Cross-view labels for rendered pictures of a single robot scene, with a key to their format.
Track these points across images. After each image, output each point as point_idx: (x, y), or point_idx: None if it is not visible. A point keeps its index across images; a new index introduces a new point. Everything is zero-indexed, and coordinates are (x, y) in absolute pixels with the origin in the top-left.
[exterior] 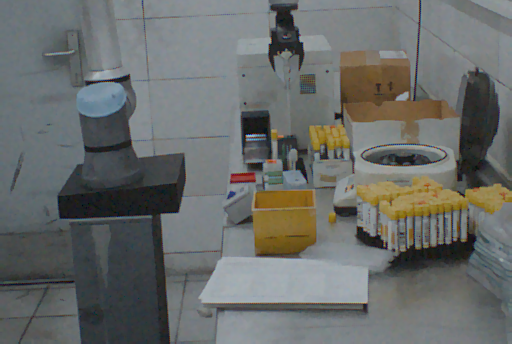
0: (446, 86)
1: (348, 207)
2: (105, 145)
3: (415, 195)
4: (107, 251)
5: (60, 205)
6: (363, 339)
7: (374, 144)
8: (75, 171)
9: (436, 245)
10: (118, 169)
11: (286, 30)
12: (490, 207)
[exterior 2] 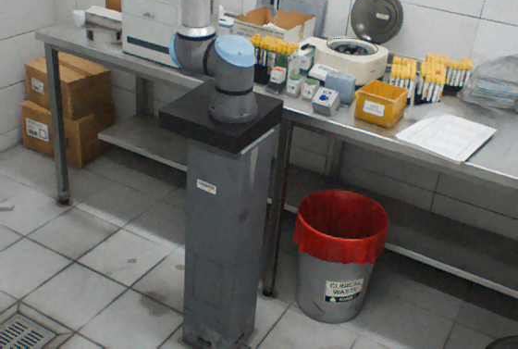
0: None
1: None
2: (251, 86)
3: (425, 68)
4: (254, 166)
5: (238, 143)
6: None
7: (290, 43)
8: (179, 116)
9: None
10: (255, 102)
11: None
12: (456, 65)
